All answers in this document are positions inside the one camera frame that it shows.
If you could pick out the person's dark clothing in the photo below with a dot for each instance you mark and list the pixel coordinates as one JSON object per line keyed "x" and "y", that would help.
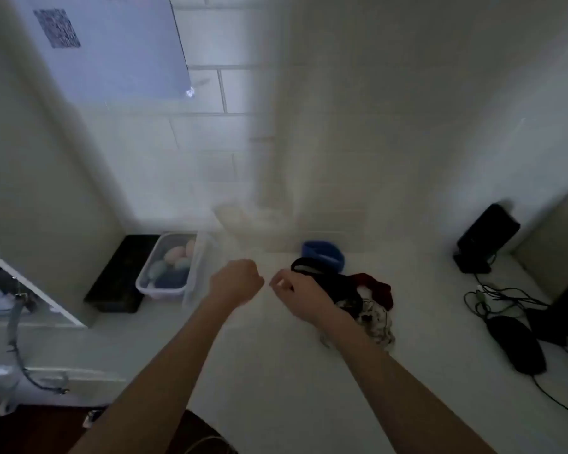
{"x": 203, "y": 439}

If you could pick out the small clear hinged box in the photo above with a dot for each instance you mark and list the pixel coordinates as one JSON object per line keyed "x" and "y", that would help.
{"x": 195, "y": 278}

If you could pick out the red scrunchie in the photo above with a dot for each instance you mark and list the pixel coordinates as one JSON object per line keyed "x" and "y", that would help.
{"x": 381, "y": 288}

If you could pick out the white cabinet frame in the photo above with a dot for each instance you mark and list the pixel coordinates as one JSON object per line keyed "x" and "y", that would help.
{"x": 75, "y": 380}

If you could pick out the person's right hand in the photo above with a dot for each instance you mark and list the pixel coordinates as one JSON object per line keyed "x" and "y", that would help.
{"x": 305, "y": 295}

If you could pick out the clear lidded sponge container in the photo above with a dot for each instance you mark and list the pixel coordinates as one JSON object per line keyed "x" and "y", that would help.
{"x": 144, "y": 284}

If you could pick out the black tray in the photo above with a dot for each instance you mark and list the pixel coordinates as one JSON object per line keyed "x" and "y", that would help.
{"x": 116, "y": 278}

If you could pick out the white patterned scrunchie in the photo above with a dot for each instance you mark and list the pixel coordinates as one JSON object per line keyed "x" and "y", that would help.
{"x": 378, "y": 323}

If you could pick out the pale paper sheet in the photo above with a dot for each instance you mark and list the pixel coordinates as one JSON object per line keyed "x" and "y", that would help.
{"x": 118, "y": 51}

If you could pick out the person's left hand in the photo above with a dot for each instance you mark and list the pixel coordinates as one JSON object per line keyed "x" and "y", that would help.
{"x": 236, "y": 282}

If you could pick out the white shelf unit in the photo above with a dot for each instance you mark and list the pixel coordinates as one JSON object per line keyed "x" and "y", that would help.
{"x": 33, "y": 288}

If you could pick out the blue headband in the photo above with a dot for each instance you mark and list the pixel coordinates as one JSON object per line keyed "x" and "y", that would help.
{"x": 322, "y": 252}

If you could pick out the black computer mouse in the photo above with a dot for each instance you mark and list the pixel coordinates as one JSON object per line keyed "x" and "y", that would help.
{"x": 518, "y": 345}

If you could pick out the pile of pastel makeup sponges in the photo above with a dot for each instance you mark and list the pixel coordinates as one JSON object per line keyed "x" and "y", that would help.
{"x": 172, "y": 264}

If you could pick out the person's right forearm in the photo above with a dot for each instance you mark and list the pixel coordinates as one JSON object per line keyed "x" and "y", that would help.
{"x": 397, "y": 397}

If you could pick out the person's left forearm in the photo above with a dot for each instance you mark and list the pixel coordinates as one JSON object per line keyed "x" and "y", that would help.
{"x": 170, "y": 373}

